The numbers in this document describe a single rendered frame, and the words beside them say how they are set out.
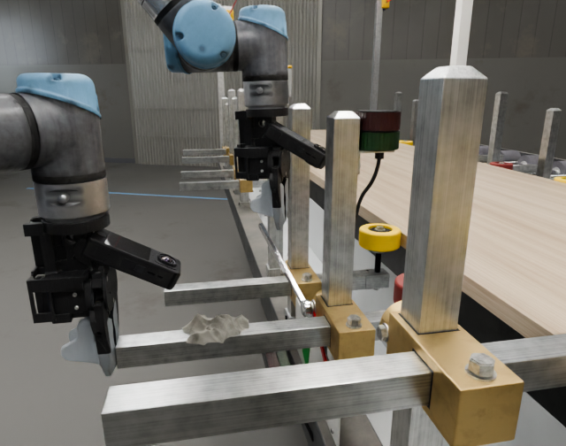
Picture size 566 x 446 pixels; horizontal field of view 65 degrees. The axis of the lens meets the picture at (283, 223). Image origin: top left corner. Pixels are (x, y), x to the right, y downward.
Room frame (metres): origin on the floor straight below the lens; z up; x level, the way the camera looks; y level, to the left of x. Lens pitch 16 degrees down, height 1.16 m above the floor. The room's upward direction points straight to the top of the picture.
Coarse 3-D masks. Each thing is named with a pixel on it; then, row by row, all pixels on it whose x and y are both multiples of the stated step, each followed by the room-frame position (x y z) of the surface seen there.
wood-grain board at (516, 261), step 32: (384, 160) 1.77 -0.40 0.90; (384, 192) 1.18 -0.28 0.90; (480, 192) 1.18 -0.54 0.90; (512, 192) 1.18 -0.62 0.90; (544, 192) 1.18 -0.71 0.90; (480, 224) 0.88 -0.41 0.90; (512, 224) 0.88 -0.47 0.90; (544, 224) 0.88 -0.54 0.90; (480, 256) 0.69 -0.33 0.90; (512, 256) 0.69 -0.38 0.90; (544, 256) 0.69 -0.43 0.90; (480, 288) 0.58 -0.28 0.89; (512, 288) 0.56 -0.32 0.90; (544, 288) 0.56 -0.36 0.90; (512, 320) 0.51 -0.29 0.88; (544, 320) 0.48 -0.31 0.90
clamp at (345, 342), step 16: (320, 304) 0.58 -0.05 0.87; (352, 304) 0.58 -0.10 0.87; (336, 320) 0.53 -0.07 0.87; (368, 320) 0.53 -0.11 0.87; (336, 336) 0.51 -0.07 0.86; (352, 336) 0.50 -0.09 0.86; (368, 336) 0.51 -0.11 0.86; (336, 352) 0.51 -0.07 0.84; (352, 352) 0.50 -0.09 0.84; (368, 352) 0.51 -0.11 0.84
